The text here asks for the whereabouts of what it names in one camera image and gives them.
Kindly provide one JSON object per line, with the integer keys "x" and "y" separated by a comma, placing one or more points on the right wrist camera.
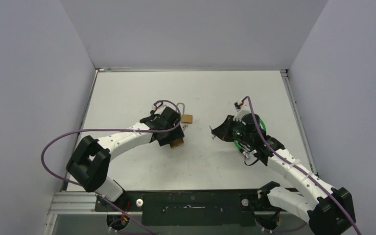
{"x": 241, "y": 110}

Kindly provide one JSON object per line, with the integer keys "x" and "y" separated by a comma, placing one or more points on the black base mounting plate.
{"x": 199, "y": 207}

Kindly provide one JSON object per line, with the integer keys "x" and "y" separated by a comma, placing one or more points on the brass padlock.
{"x": 185, "y": 118}
{"x": 176, "y": 143}

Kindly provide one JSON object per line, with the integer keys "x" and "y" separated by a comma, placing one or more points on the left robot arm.
{"x": 90, "y": 161}

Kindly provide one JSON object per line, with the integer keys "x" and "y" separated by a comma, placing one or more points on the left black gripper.
{"x": 176, "y": 134}

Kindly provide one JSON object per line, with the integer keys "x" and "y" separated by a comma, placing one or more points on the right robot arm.
{"x": 327, "y": 210}

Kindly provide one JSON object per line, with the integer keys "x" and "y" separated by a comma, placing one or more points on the green cable lock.
{"x": 246, "y": 133}

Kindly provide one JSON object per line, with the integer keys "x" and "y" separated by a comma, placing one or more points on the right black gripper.
{"x": 228, "y": 130}

